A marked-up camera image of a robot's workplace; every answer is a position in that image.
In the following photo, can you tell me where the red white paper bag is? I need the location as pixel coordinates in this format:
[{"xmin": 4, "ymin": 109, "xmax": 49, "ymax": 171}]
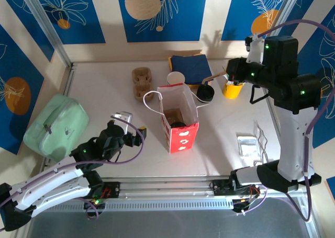
[{"xmin": 142, "ymin": 82, "xmax": 210, "ymax": 154}]

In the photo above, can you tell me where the wooden stirrer stick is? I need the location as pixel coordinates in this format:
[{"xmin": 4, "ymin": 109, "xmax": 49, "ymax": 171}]
[{"xmin": 203, "ymin": 71, "xmax": 228, "ymax": 83}]

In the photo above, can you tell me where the mint green zip pouch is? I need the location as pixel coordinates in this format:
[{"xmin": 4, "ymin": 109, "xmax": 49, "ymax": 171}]
[{"xmin": 23, "ymin": 93, "xmax": 90, "ymax": 161}]

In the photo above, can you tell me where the brown cardboard cup carrier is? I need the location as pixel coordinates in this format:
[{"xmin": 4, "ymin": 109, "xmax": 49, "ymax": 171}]
[{"xmin": 131, "ymin": 67, "xmax": 155, "ymax": 101}]

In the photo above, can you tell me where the yellow stirrer holder cup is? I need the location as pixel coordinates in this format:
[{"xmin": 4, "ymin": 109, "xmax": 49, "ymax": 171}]
[{"xmin": 221, "ymin": 80, "xmax": 244, "ymax": 99}]

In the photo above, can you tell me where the black white paper cup stack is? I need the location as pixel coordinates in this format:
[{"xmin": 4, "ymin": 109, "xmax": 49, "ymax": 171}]
[{"xmin": 166, "ymin": 71, "xmax": 186, "ymax": 86}]

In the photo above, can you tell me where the black cup lid stack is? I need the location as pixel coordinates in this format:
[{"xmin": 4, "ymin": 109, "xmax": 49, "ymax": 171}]
[{"xmin": 196, "ymin": 84, "xmax": 215, "ymax": 104}]

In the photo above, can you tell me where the blue napkin stack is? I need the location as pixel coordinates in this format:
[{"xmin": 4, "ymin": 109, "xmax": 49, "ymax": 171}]
[{"xmin": 171, "ymin": 54, "xmax": 213, "ymax": 85}]

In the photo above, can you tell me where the silver white packet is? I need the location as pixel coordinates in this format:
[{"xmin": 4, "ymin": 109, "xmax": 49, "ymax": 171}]
[{"xmin": 237, "ymin": 135, "xmax": 260, "ymax": 158}]

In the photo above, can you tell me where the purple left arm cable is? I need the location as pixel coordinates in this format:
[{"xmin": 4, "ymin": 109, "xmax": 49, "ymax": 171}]
[{"xmin": 0, "ymin": 116, "xmax": 146, "ymax": 223}]

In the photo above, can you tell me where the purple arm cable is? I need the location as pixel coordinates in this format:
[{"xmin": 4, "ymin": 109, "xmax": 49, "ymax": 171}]
[
  {"xmin": 232, "ymin": 19, "xmax": 335, "ymax": 222},
  {"xmin": 0, "ymin": 116, "xmax": 146, "ymax": 223}
]

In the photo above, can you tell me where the aluminium frame post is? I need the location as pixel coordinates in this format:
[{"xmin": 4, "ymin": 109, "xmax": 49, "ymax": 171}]
[
  {"xmin": 18, "ymin": 0, "xmax": 75, "ymax": 69},
  {"xmin": 255, "ymin": 0, "xmax": 306, "ymax": 66}
]

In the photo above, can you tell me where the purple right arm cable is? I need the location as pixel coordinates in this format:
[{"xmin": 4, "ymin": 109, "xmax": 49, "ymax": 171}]
[{"xmin": 232, "ymin": 19, "xmax": 335, "ymax": 222}]

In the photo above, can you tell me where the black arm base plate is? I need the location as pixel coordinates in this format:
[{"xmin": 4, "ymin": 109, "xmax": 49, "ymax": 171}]
[
  {"xmin": 212, "ymin": 179, "xmax": 232, "ymax": 196},
  {"xmin": 101, "ymin": 182, "xmax": 121, "ymax": 199}
]

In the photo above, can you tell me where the aluminium front rail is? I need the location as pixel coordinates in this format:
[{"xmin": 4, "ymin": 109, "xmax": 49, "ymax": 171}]
[{"xmin": 27, "ymin": 174, "xmax": 307, "ymax": 197}]

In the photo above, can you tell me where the slotted grey cable duct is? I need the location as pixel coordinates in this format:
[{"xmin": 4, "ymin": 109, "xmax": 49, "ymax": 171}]
[{"xmin": 65, "ymin": 198, "xmax": 235, "ymax": 210}]

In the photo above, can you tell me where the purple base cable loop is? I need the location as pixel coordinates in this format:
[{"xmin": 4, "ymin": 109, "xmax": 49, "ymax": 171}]
[{"xmin": 85, "ymin": 198, "xmax": 102, "ymax": 220}]

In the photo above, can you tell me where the metal wire clip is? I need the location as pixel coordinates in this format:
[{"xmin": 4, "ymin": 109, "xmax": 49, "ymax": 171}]
[{"xmin": 254, "ymin": 120, "xmax": 271, "ymax": 168}]

